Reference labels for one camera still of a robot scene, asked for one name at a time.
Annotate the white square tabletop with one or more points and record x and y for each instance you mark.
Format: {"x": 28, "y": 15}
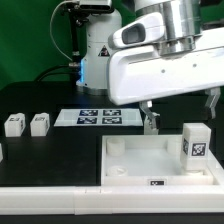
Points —
{"x": 147, "y": 160}

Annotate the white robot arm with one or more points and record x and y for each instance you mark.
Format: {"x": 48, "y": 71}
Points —
{"x": 164, "y": 52}

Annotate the white marker plate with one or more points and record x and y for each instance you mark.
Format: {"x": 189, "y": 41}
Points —
{"x": 98, "y": 117}

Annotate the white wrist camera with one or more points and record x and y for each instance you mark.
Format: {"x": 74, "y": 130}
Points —
{"x": 144, "y": 30}

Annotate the white L-shaped fence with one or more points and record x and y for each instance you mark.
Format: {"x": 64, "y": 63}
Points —
{"x": 40, "y": 176}

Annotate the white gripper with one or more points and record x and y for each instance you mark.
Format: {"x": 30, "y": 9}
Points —
{"x": 141, "y": 74}

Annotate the white part at left edge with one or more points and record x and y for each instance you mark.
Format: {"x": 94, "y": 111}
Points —
{"x": 1, "y": 153}

